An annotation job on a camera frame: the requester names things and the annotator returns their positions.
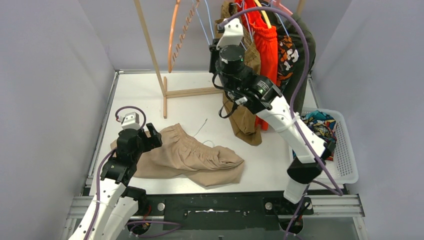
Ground dark green patterned shorts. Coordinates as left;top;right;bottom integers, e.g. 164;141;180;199
265;11;316;113

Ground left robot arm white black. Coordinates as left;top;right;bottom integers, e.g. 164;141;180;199
70;123;162;240

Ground red orange shorts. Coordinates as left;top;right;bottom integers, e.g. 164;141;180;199
235;0;279;132

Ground purple cable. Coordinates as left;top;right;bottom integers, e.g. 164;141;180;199
216;6;344;240
82;105;182;240

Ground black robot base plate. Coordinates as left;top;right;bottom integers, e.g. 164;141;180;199
125;191;314;238

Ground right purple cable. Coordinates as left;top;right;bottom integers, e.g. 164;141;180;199
216;6;344;240

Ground pink plastic hanger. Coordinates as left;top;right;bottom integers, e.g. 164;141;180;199
266;0;293;16

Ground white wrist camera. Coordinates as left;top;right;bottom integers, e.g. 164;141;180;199
216;18;244;50
121;112;141;130

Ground beige shorts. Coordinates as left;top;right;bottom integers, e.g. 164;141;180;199
110;123;246;188

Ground wooden clothes rack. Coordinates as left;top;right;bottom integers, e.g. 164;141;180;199
134;0;304;119

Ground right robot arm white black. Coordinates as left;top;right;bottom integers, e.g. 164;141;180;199
209;38;336;214

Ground cream wooden hanger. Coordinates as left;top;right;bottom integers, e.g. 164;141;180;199
253;0;272;29

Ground light blue wire hanger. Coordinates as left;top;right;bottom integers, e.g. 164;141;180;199
190;0;215;45

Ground comic print shorts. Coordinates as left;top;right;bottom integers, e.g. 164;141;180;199
300;110;338;145

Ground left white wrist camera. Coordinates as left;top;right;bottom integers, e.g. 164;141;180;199
121;112;141;130

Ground white plastic basket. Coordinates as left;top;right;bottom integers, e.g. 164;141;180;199
301;107;359;185

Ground wooden clothes hanger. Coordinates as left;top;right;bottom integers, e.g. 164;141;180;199
167;0;202;74

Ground white shorts drawstring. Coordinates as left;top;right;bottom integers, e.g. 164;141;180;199
192;118;216;148

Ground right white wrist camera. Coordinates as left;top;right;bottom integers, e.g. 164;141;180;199
216;18;244;50

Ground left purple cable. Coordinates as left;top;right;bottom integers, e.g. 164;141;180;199
82;105;182;240

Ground olive brown shorts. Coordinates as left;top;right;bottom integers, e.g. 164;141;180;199
215;0;262;146

